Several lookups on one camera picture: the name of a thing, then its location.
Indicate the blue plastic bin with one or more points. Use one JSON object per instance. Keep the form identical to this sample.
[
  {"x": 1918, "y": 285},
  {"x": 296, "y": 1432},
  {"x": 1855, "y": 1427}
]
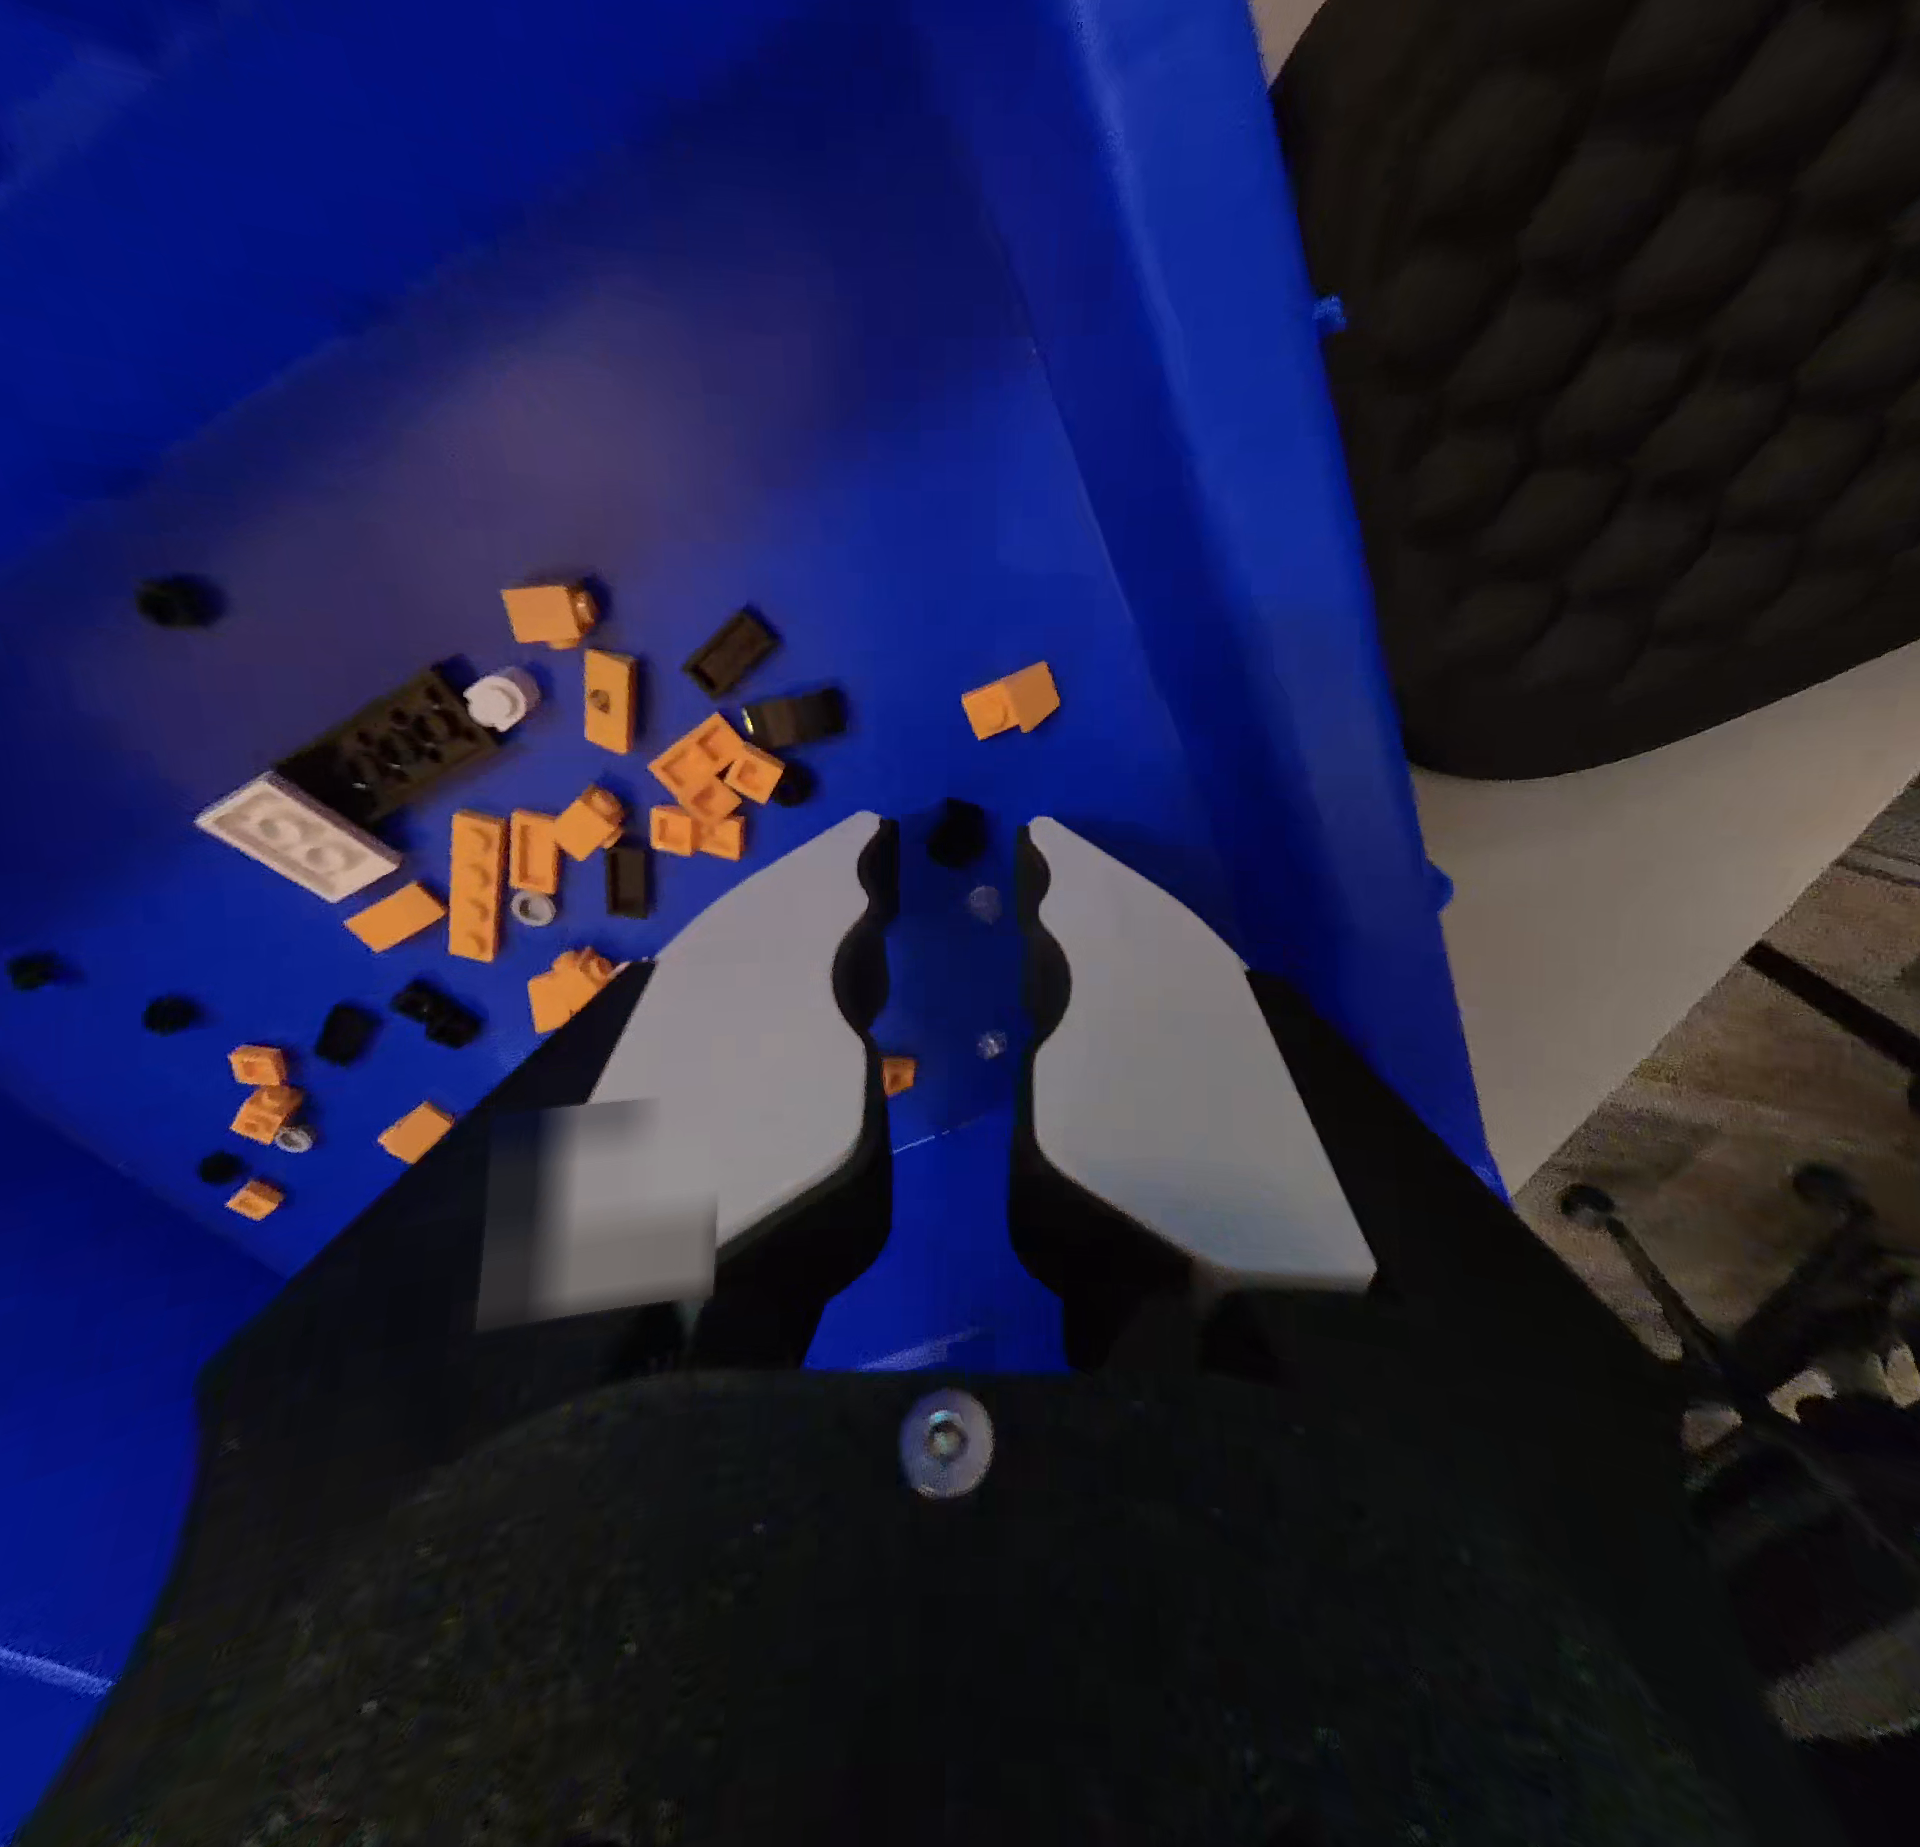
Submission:
[{"x": 751, "y": 302}]

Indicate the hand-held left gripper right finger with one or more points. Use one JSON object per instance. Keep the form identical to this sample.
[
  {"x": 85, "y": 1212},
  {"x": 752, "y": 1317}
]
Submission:
[{"x": 1186, "y": 1113}]

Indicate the pile of lego pieces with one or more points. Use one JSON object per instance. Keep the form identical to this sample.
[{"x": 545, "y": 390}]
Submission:
[{"x": 480, "y": 873}]

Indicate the small black round lego stud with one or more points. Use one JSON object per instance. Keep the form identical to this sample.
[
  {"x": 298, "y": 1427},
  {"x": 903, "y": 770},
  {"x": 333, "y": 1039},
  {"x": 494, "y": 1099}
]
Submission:
[{"x": 956, "y": 832}]

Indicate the white lego plate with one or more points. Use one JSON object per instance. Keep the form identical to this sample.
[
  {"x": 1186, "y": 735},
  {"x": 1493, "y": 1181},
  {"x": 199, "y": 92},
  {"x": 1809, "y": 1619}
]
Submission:
[{"x": 300, "y": 834}]

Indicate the long black lego plate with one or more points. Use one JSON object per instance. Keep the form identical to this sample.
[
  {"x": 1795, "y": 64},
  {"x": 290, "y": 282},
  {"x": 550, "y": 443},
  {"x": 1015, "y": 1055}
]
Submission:
[{"x": 390, "y": 745}]

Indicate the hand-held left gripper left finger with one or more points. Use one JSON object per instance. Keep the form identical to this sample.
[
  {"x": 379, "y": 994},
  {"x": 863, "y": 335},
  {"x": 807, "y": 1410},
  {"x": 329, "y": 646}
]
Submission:
[{"x": 751, "y": 1008}]

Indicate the black office chair base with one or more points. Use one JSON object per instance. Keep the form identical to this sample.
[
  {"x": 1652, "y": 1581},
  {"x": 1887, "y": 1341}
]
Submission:
[{"x": 1771, "y": 1368}]

